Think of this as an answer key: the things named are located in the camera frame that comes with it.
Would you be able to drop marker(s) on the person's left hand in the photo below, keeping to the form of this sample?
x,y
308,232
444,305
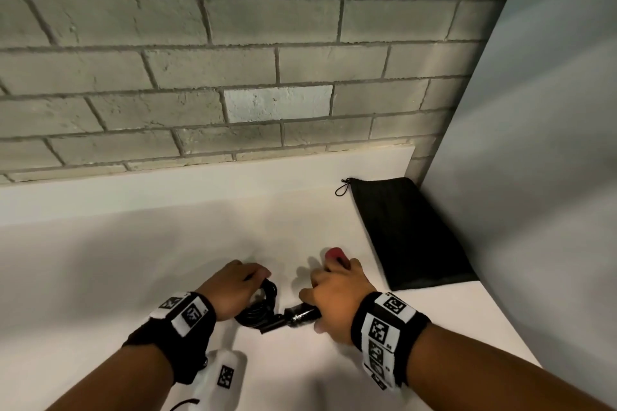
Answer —
x,y
226,288

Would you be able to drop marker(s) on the person's right hand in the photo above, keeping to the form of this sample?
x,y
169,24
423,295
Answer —
x,y
340,302

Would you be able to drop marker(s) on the person's right thumb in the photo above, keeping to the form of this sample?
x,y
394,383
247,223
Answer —
x,y
320,327

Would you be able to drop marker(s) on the person's left fingers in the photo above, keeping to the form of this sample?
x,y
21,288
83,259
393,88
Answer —
x,y
258,272

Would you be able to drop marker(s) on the person's left forearm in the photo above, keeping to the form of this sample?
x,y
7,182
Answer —
x,y
120,379

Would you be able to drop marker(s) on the person's right forearm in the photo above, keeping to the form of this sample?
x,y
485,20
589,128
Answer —
x,y
487,372

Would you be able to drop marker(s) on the black marker wristband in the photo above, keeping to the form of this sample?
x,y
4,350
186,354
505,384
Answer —
x,y
185,329
385,333

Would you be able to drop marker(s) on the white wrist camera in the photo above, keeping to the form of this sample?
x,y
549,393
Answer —
x,y
222,374

